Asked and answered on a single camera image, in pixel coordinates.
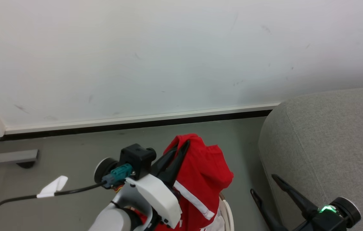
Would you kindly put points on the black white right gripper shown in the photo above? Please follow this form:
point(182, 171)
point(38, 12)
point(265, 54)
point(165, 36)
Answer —
point(332, 219)

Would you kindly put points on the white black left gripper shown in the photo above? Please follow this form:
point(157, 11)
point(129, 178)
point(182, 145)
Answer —
point(159, 195)

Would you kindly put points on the red clothing with white stripes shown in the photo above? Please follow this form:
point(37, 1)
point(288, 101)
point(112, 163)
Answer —
point(203, 173)

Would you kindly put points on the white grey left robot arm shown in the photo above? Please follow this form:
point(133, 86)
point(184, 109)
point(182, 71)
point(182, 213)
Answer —
point(112, 219)

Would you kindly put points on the white brown-rimmed laundry basket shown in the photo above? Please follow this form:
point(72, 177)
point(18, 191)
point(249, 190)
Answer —
point(228, 213)

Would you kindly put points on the grey fabric sofa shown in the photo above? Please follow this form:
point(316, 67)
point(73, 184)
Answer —
point(325, 144)

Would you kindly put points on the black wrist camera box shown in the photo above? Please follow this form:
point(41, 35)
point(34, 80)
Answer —
point(137, 158)

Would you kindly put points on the white black wall baseboard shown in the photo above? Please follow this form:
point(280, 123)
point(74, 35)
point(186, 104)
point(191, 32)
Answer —
point(142, 121)

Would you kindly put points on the black round frame foot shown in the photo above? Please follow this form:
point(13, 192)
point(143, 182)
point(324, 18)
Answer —
point(25, 165)

